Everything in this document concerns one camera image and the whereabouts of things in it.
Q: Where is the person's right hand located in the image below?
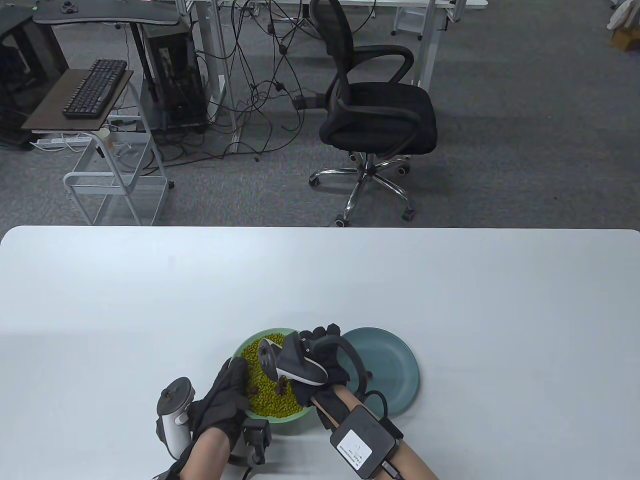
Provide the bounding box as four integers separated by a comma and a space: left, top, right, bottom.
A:
291, 323, 351, 406

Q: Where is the person's left hand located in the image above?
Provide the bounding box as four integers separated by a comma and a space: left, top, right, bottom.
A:
186, 354, 252, 446

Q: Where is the cluster of dark red cranberries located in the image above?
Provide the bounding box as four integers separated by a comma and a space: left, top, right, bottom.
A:
250, 375, 291, 396

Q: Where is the light green plate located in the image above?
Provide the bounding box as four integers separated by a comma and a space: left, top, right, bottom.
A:
231, 327, 317, 423

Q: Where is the teal plate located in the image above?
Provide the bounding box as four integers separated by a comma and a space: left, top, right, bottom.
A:
342, 327, 420, 417

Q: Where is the person's left forearm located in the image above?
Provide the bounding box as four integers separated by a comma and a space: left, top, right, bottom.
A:
177, 429, 233, 480

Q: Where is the pile of green beans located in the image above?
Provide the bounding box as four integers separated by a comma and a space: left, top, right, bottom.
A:
240, 334, 311, 418

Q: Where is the black box with white label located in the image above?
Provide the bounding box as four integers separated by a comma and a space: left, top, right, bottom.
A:
330, 406, 404, 478

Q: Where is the black office chair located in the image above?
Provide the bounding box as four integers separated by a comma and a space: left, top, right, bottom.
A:
308, 0, 439, 229

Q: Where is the black computer tower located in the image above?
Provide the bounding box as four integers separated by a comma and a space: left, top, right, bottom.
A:
140, 22, 209, 134

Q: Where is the white desk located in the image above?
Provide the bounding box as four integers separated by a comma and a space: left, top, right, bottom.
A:
390, 0, 490, 87

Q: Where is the white power strip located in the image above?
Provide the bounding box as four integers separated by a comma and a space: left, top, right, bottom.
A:
29, 135, 95, 150

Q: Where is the black keyboard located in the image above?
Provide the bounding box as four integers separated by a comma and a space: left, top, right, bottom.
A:
62, 59, 128, 119

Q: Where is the brown keyboard shelf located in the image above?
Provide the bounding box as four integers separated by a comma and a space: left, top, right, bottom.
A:
21, 69, 135, 134

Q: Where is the black cabinet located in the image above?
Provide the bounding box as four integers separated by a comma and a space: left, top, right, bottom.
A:
0, 7, 69, 151

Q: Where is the dark curved desk top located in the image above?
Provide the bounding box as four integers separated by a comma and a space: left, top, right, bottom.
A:
32, 0, 180, 26

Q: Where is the cardboard box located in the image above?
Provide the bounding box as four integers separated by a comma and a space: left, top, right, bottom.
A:
608, 24, 640, 52

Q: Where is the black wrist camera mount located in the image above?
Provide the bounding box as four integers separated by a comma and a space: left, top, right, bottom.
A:
229, 418, 273, 467

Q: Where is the black box cable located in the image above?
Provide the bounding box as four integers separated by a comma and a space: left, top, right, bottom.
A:
362, 390, 388, 418

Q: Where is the white wire cart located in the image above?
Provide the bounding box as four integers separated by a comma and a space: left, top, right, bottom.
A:
63, 80, 175, 227

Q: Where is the tangle of black cables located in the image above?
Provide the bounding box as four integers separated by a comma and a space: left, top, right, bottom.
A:
145, 0, 381, 173

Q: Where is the white desk frame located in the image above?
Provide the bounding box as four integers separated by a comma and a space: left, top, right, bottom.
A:
175, 0, 242, 142

